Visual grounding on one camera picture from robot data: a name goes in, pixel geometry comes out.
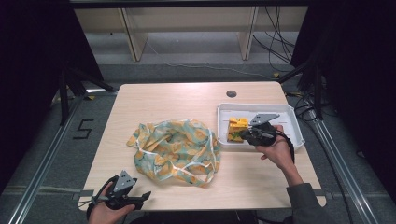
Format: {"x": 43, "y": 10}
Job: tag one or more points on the aluminium floor rail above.
{"x": 342, "y": 168}
{"x": 43, "y": 168}

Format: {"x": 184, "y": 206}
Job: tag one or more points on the person's left hand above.
{"x": 106, "y": 216}

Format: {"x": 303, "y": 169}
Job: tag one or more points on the green orange-print shopping bag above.
{"x": 174, "y": 149}

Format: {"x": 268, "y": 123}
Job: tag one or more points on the white plastic tray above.
{"x": 288, "y": 124}

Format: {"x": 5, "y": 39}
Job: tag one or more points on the black metal stand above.
{"x": 317, "y": 93}
{"x": 63, "y": 99}

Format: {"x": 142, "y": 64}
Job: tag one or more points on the black curtain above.
{"x": 31, "y": 77}
{"x": 358, "y": 77}

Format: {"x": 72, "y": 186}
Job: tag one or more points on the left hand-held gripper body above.
{"x": 123, "y": 183}

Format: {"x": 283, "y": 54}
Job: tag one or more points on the yellow snack packet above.
{"x": 235, "y": 126}

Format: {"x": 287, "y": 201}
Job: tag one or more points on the person's right hand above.
{"x": 278, "y": 152}

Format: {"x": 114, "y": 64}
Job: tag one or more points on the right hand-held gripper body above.
{"x": 263, "y": 135}

